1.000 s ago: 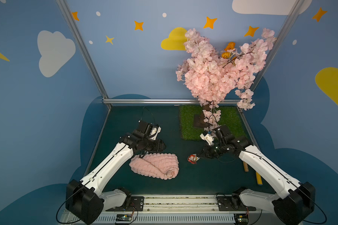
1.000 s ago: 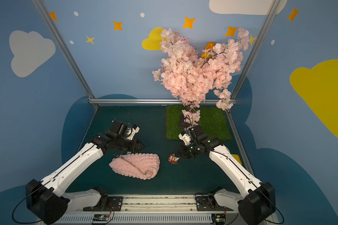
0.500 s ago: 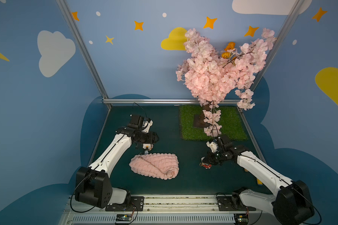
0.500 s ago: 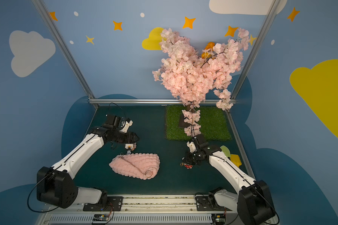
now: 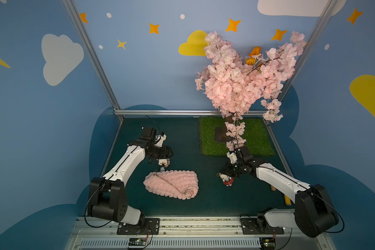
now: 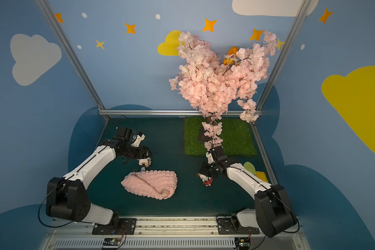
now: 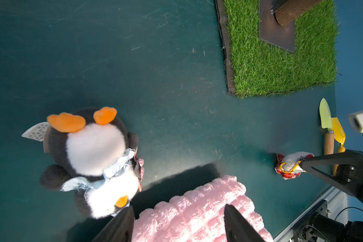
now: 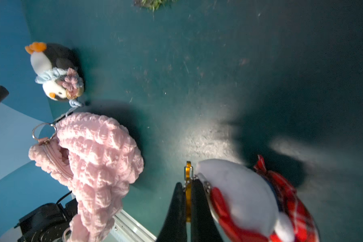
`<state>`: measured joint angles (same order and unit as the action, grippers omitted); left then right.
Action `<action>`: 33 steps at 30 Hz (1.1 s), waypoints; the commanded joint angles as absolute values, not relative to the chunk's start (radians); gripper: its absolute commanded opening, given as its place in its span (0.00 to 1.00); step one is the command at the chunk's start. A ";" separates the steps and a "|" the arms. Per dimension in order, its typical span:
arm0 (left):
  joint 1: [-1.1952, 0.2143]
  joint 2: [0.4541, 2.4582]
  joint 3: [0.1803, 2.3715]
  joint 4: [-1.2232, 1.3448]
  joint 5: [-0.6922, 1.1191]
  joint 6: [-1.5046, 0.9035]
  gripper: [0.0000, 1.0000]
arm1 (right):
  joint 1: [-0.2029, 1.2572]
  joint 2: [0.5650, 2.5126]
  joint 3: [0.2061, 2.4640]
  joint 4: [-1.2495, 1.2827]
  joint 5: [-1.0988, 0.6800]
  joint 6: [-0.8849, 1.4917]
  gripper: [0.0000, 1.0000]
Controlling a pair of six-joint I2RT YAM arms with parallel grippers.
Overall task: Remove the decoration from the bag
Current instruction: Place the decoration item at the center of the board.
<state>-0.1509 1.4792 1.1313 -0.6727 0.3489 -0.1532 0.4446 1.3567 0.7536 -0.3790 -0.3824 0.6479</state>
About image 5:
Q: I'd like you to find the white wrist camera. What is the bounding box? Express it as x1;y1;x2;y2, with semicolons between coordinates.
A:
227;152;238;165
155;132;167;148

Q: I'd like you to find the right green circuit board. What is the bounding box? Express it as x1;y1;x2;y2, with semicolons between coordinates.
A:
259;238;276;250

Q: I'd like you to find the dark tree base plate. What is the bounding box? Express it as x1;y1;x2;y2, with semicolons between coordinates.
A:
214;126;233;143

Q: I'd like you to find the pink fluffy knitted bag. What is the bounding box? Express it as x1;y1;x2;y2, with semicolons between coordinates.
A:
143;170;199;200

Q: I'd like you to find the pink cherry blossom tree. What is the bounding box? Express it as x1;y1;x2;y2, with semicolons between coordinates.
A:
195;31;307;151

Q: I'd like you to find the white orange duck plush charm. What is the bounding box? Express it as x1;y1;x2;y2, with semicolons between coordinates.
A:
158;159;170;172

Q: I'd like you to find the left green circuit board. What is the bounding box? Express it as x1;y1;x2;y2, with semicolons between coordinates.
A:
128;238;147;247

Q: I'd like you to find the white red kitty plush charm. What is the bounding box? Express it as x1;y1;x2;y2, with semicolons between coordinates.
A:
217;173;234;186

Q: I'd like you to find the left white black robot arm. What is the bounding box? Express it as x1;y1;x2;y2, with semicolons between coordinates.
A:
84;127;174;229

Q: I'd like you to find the green artificial grass mat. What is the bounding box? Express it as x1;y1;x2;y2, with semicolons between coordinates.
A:
199;117;275;157

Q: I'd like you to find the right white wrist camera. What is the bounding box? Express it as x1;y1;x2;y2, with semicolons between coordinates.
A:
227;152;238;165

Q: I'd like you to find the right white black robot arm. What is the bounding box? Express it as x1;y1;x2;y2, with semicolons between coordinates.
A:
218;146;343;238

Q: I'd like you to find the yellow toy shovel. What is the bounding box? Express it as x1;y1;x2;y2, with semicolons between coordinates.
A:
270;185;292;206

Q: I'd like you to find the green circuit board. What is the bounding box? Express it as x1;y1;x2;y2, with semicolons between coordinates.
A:
259;238;276;250
128;238;147;247

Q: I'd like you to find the aluminium cage frame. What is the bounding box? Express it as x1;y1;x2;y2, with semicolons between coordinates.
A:
62;0;340;216

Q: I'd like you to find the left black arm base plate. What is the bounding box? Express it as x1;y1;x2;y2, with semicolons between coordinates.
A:
116;218;160;235

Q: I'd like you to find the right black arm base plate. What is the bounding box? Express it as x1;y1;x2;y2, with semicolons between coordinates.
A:
239;217;284;235

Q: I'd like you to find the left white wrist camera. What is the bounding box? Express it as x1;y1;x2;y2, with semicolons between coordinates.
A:
155;132;167;148

